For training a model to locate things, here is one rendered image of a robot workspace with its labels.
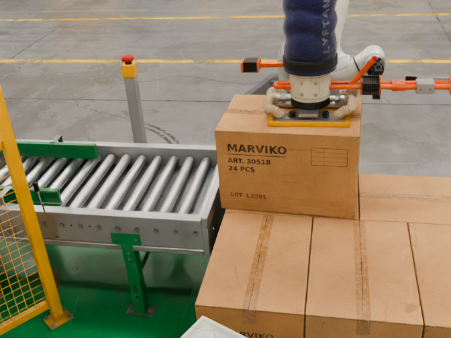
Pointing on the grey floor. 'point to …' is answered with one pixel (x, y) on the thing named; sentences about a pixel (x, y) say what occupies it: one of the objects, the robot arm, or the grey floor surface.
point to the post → (134, 102)
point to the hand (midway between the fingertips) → (377, 84)
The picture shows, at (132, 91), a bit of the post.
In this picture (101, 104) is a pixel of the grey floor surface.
